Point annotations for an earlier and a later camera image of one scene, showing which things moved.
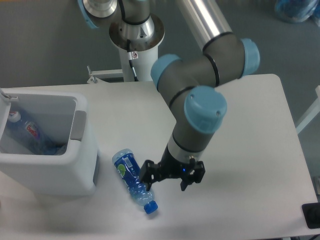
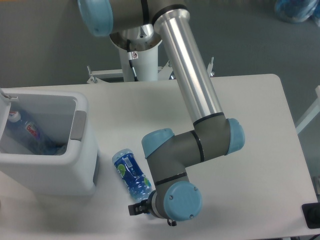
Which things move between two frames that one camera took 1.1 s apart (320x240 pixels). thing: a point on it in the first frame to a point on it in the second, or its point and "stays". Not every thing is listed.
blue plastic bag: [298, 11] stays
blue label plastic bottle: [126, 163] stays
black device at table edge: [311, 212] stays
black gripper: [170, 167] to [145, 206]
